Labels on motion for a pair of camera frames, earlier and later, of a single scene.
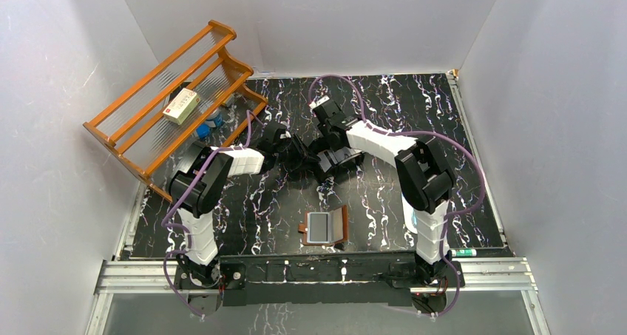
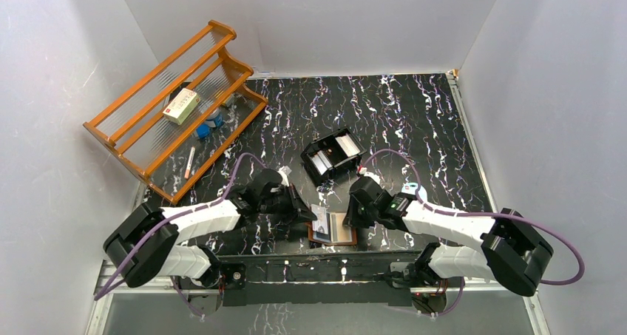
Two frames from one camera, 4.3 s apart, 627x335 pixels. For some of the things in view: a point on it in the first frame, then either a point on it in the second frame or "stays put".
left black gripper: [298, 154] to [292, 201]
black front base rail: [313, 280] stays put
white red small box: [182, 106] stays put
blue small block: [203, 130] stays put
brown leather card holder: [302, 227] to [337, 234]
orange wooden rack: [193, 100] stays put
